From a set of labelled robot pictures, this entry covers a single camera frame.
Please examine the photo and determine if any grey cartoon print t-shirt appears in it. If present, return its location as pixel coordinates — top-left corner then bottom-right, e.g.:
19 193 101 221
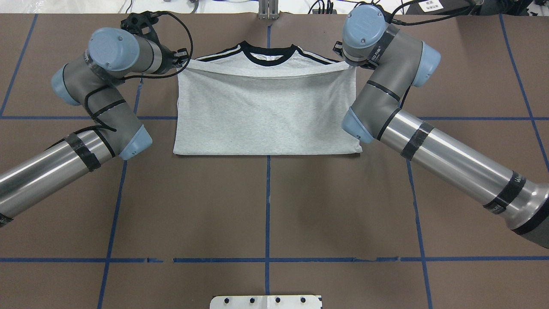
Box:
173 41 362 156

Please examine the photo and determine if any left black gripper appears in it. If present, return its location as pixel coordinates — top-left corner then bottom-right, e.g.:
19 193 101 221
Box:
120 11 190 69

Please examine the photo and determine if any white mounting plate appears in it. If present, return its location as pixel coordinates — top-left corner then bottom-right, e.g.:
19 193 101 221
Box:
209 295 323 309

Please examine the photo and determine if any aluminium frame post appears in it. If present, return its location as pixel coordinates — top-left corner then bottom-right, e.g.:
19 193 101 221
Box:
257 0 280 20

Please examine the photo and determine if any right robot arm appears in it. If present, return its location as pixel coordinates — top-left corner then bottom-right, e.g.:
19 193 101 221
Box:
334 4 549 248

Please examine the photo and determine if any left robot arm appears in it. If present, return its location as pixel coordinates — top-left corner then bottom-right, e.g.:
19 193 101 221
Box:
0 10 193 227

